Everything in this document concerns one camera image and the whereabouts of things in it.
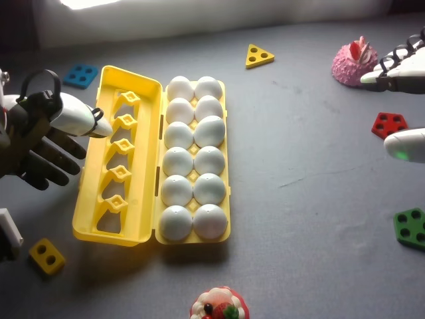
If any white backdrop sheet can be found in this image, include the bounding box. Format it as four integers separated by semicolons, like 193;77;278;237
35;0;425;51

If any white toy egg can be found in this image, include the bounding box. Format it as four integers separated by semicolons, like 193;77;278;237
167;76;195;102
162;146;194;177
165;97;195;126
193;173;227;205
160;173;194;206
193;146;226;176
194;76;223;100
194;94;224;122
158;205;193;241
163;121;195;150
193;115;226;148
193;203;228;239

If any yellow triangle block with holes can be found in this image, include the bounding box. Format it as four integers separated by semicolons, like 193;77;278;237
245;43;276;70

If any red pentagon block with holes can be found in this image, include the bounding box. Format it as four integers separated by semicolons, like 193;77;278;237
371;112;409;140

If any pink toy cake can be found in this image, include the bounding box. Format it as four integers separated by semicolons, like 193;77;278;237
331;35;379;88

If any blue square block with holes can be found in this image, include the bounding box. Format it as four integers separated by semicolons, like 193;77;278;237
62;63;100;90

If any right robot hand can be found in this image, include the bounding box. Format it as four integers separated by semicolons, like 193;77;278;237
360;28;425;164

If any yellow egg carton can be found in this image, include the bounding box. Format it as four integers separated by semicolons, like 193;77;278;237
72;64;232;247

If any green pentagon block with holes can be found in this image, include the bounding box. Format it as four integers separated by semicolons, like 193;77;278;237
392;207;425;252

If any red strawberry toy cake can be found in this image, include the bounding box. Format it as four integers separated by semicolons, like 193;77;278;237
189;285;250;319

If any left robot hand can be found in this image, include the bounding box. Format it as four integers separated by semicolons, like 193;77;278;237
0;68;113;191

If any yellow rectangle block with holes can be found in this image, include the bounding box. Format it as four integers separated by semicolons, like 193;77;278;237
28;237;66;276

